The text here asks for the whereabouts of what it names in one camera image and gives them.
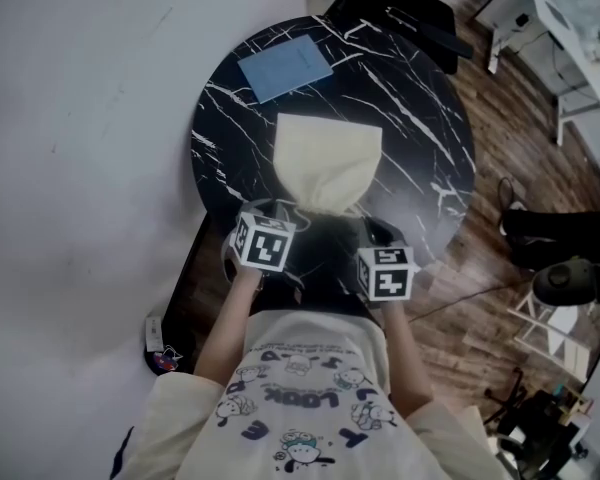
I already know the white folding rack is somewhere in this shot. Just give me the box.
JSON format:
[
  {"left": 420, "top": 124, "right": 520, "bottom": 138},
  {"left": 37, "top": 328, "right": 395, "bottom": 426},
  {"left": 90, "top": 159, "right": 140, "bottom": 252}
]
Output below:
[{"left": 507, "top": 290, "right": 600, "bottom": 380}]

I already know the black office chair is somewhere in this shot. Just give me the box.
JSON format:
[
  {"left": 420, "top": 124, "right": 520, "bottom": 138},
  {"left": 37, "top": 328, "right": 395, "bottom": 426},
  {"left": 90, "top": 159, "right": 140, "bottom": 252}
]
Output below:
[{"left": 324, "top": 0, "right": 474, "bottom": 75}]

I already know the blue notebook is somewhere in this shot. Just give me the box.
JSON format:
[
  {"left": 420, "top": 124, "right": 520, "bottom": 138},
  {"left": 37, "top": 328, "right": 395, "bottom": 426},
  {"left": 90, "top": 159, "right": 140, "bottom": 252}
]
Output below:
[{"left": 237, "top": 34, "right": 335, "bottom": 105}]

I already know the black wheeled stand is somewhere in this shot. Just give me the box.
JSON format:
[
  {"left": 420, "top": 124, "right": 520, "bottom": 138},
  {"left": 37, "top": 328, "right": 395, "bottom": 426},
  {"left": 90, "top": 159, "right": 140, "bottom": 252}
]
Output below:
[{"left": 482, "top": 367, "right": 594, "bottom": 469}]

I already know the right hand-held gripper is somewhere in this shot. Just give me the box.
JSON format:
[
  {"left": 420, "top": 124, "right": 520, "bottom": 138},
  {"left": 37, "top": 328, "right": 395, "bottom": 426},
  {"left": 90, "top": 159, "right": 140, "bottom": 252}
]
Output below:
[{"left": 354, "top": 219, "right": 422, "bottom": 309}]

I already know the person's left forearm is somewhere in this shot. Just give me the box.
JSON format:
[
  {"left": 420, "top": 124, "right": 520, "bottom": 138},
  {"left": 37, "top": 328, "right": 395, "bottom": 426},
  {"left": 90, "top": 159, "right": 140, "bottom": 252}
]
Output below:
[{"left": 193, "top": 267, "right": 264, "bottom": 387}]

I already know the black floor cable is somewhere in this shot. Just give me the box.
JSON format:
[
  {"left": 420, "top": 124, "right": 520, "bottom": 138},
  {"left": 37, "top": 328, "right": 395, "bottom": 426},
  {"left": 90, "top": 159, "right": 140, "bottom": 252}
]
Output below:
[{"left": 409, "top": 280, "right": 531, "bottom": 325}]

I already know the cream drawstring cloth bag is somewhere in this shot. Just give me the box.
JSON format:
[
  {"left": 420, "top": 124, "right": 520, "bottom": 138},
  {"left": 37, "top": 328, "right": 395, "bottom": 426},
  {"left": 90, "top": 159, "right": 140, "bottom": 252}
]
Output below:
[{"left": 271, "top": 112, "right": 384, "bottom": 233}]

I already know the person's right forearm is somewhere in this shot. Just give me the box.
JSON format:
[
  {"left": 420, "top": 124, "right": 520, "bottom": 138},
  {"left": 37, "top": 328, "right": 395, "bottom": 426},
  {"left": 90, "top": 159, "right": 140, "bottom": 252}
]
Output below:
[{"left": 379, "top": 300, "right": 434, "bottom": 417}]

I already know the white desk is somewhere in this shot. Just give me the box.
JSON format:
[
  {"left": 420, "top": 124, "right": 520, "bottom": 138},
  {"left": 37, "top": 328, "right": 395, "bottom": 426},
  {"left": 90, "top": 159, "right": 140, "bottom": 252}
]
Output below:
[{"left": 474, "top": 0, "right": 600, "bottom": 147}]

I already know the black round device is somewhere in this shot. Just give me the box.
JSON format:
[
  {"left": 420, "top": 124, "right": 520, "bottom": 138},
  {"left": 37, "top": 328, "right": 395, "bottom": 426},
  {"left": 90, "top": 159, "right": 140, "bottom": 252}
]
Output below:
[{"left": 532, "top": 262, "right": 599, "bottom": 305}]

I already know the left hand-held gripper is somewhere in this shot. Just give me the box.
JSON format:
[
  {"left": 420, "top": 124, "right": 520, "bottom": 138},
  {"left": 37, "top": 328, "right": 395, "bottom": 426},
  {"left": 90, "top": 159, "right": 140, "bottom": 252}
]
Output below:
[{"left": 222, "top": 200, "right": 298, "bottom": 289}]

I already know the person in white shirt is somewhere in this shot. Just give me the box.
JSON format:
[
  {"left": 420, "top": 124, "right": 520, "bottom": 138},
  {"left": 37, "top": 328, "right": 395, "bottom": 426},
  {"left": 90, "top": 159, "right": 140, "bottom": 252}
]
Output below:
[{"left": 112, "top": 310, "right": 511, "bottom": 480}]

